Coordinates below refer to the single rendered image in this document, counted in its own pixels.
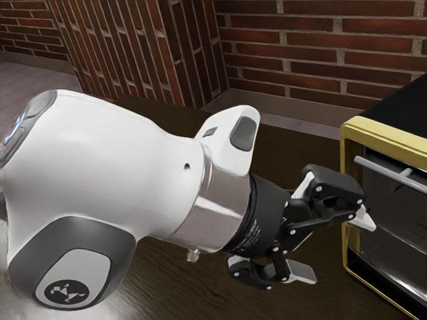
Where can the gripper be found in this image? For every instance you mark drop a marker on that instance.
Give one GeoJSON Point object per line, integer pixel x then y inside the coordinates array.
{"type": "Point", "coordinates": [263, 216]}

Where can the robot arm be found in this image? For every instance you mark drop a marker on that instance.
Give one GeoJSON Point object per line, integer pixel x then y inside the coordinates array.
{"type": "Point", "coordinates": [100, 173]}

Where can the black oven with gold frame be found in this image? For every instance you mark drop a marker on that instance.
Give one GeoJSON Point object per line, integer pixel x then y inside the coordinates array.
{"type": "Point", "coordinates": [387, 186]}

